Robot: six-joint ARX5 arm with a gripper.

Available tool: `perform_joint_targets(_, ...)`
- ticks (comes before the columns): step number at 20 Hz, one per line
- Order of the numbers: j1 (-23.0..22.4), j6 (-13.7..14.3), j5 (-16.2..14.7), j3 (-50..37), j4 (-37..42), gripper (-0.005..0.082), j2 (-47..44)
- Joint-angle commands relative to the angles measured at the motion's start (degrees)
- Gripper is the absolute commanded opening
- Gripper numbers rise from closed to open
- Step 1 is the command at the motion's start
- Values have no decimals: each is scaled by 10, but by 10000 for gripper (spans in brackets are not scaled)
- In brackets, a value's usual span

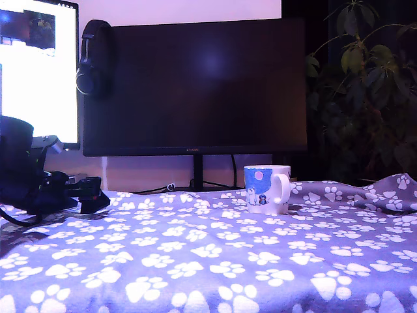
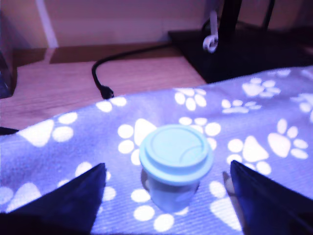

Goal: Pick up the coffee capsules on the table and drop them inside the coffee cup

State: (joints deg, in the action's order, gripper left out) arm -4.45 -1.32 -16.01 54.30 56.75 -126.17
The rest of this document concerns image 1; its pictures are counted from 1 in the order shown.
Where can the white mug blue cartoon print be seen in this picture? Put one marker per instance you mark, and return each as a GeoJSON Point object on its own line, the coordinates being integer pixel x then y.
{"type": "Point", "coordinates": [257, 182]}

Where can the paw print cloth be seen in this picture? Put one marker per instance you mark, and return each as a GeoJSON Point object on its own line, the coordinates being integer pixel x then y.
{"type": "Point", "coordinates": [208, 254]}

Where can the green houseplant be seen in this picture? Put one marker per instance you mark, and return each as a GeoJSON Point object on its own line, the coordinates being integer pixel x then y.
{"type": "Point", "coordinates": [355, 58]}

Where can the black Huawei monitor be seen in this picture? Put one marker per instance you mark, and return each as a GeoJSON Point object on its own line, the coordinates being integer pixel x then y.
{"type": "Point", "coordinates": [195, 88]}

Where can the lit white-screen monitor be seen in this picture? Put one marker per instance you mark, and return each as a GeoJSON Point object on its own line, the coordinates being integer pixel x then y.
{"type": "Point", "coordinates": [39, 91]}

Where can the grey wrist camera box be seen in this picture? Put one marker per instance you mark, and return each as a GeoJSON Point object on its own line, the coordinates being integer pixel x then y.
{"type": "Point", "coordinates": [57, 146]}

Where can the black headphones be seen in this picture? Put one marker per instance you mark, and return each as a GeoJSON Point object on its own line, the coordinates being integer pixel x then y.
{"type": "Point", "coordinates": [94, 49]}

